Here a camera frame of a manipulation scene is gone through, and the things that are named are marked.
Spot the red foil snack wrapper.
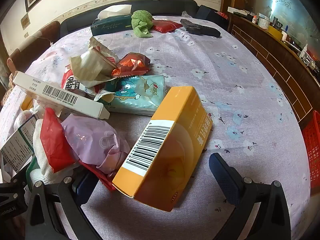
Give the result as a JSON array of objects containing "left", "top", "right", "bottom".
[{"left": 111, "top": 52, "right": 152, "bottom": 78}]

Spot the long white barcode box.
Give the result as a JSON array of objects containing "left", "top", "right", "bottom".
[{"left": 12, "top": 71, "right": 110, "bottom": 120}]

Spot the red plastic wrapper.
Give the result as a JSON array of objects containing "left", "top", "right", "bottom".
[{"left": 39, "top": 107, "right": 81, "bottom": 173}]

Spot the pale purple plastic wrapper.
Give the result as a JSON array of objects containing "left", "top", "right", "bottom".
[{"left": 61, "top": 113, "right": 131, "bottom": 175}]

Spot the orange medicine box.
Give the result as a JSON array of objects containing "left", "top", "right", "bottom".
[{"left": 112, "top": 86, "right": 213, "bottom": 212}]

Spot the wooden brick-pattern counter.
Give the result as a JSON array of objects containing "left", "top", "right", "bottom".
[{"left": 227, "top": 12, "right": 320, "bottom": 131}]

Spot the brown chair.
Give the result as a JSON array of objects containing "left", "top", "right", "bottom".
[{"left": 7, "top": 21, "right": 61, "bottom": 73}]

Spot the green white box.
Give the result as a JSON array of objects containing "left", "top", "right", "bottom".
[{"left": 0, "top": 116, "right": 38, "bottom": 173}]

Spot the flat red wrapper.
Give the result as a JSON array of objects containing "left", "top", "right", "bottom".
[{"left": 79, "top": 159, "right": 118, "bottom": 192}]

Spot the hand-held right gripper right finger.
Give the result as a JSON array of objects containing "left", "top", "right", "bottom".
[{"left": 208, "top": 152, "right": 292, "bottom": 240}]

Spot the dark sofa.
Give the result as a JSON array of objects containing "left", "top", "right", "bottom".
[{"left": 59, "top": 0, "right": 201, "bottom": 33}]

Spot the black pistol-shaped tool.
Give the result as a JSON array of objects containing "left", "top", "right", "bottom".
[{"left": 179, "top": 18, "right": 222, "bottom": 38}]

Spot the white plastic bag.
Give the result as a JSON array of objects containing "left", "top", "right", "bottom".
[{"left": 13, "top": 106, "right": 39, "bottom": 132}]

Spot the red plastic basket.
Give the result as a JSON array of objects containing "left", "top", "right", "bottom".
[{"left": 301, "top": 109, "right": 320, "bottom": 188}]

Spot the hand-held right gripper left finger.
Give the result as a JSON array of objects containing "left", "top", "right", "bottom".
[{"left": 26, "top": 171, "right": 101, "bottom": 240}]

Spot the green cloth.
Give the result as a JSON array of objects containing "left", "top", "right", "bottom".
[{"left": 131, "top": 10, "right": 154, "bottom": 39}]

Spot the red white carton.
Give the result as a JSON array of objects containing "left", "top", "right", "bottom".
[{"left": 61, "top": 64, "right": 105, "bottom": 100}]

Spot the light blue tissue pack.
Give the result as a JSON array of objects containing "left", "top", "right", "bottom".
[{"left": 99, "top": 74, "right": 167, "bottom": 116}]

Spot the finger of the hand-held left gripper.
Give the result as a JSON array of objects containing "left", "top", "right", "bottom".
[{"left": 9, "top": 170, "right": 34, "bottom": 188}]

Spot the dark green tissue box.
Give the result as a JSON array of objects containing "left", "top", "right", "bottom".
[{"left": 90, "top": 4, "right": 133, "bottom": 37}]

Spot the dark bag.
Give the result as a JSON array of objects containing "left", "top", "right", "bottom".
[{"left": 197, "top": 4, "right": 229, "bottom": 32}]

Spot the flat red packet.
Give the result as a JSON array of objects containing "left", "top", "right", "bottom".
[{"left": 151, "top": 19, "right": 183, "bottom": 33}]

